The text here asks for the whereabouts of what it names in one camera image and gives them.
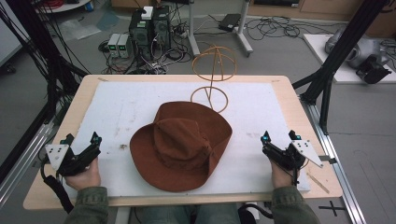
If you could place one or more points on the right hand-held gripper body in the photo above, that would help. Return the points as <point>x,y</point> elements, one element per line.
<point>283,157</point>

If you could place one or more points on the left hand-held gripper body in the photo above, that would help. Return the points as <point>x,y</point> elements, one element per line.
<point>59,154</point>

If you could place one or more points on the brown felt hat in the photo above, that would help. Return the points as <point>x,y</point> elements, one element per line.
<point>183,149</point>

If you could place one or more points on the person's right hand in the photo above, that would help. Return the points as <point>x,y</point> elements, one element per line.
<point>281,177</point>

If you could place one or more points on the person's left hand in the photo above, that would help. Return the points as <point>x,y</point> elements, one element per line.
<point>85,179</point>

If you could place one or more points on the thin wooden stick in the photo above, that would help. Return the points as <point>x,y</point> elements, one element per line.
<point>317,183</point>

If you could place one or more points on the white foam mat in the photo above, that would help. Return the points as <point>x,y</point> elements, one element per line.
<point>124,105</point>

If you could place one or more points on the white platform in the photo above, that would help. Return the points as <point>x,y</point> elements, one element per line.
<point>317,49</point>

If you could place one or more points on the grey power supply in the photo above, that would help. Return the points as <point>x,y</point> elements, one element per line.
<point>125,46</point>
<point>113,45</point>

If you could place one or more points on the black device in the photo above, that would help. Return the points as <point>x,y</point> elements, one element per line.
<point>372,71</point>

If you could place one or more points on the white metal stand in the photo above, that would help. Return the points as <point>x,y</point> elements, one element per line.
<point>241,34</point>

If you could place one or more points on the person's legs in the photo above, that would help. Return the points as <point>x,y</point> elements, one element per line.
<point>186,214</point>

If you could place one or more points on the clear plastic sheet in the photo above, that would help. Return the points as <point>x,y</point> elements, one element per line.
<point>79,29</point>

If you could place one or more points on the grey robot shell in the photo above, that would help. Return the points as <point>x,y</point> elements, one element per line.
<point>362,48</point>

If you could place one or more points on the black computer tower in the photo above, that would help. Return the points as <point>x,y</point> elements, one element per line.
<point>162,28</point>
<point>140,34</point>

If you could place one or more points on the flat black box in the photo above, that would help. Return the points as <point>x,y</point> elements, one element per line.
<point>229,21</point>

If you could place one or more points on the round white table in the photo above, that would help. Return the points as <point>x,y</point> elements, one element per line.
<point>68,6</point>

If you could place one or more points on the blue tape roll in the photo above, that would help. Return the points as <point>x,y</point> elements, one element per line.
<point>89,6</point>

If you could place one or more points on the small white box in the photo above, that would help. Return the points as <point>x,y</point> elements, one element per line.
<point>147,12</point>

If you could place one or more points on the aluminium rail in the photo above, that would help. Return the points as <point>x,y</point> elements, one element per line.
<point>25,161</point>
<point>336,168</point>

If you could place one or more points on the black frame post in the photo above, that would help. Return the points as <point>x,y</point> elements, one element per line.
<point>342,46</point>

